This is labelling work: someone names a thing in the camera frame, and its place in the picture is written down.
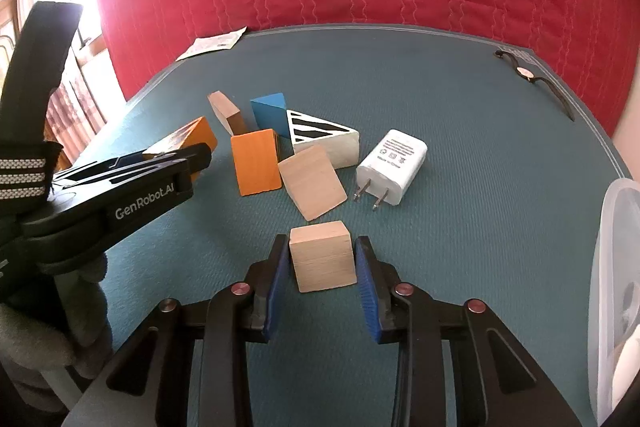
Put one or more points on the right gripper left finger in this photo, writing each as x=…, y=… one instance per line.
x=267, y=278

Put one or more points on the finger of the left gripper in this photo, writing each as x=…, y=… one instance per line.
x=197, y=157
x=131, y=167

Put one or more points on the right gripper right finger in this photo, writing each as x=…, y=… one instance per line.
x=376, y=280

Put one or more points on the orange striped triangular block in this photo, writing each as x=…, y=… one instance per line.
x=194, y=132

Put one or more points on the natural wood cube block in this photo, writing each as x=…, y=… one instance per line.
x=322, y=257

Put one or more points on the natural wood wedge block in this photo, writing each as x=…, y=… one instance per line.
x=311, y=182

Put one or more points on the white USB wall charger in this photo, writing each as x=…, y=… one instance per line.
x=390, y=168

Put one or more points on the grey gloved left hand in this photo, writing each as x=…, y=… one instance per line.
x=66, y=325

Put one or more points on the brown wooden block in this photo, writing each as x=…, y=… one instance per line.
x=227, y=113

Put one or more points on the orange rectangular wooden block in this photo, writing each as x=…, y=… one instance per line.
x=256, y=159

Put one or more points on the blue triangular block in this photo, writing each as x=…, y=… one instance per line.
x=270, y=112

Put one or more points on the white paper card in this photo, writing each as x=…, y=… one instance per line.
x=216, y=43

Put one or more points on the white zebra triangular block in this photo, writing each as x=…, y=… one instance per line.
x=341, y=143

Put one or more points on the clear plastic bowl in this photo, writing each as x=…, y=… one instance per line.
x=613, y=325

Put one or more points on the black strap wristwatch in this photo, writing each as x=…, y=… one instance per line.
x=529, y=76

